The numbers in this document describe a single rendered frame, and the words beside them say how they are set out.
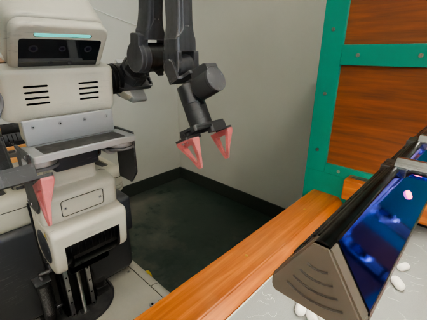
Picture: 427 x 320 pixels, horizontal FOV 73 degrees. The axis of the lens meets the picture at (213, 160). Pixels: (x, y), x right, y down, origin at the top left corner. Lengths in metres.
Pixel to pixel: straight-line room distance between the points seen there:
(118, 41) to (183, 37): 1.80
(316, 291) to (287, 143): 1.88
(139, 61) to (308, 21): 1.38
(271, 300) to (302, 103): 1.51
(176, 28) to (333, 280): 0.61
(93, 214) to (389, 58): 0.96
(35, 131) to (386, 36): 0.96
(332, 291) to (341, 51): 0.86
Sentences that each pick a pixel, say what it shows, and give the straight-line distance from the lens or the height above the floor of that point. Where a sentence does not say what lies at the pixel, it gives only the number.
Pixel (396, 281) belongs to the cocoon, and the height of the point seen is 0.76.
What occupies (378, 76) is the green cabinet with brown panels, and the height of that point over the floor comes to 1.18.
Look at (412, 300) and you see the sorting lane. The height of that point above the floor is 0.74.
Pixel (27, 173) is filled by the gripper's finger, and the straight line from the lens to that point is 0.51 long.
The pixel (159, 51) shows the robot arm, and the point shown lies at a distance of 0.83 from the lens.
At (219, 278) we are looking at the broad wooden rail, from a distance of 0.71.
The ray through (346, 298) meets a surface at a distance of 0.26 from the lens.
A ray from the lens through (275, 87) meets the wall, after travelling 2.11.
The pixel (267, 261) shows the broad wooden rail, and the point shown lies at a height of 0.76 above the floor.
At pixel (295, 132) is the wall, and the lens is 2.07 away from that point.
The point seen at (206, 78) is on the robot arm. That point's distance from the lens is 0.65.
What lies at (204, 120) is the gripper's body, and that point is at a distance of 0.69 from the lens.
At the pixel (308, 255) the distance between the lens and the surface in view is 0.26.
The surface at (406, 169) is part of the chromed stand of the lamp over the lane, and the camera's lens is 0.44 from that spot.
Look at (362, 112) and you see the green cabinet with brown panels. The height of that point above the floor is 1.07.
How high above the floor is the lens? 1.25
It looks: 21 degrees down
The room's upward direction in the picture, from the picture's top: straight up
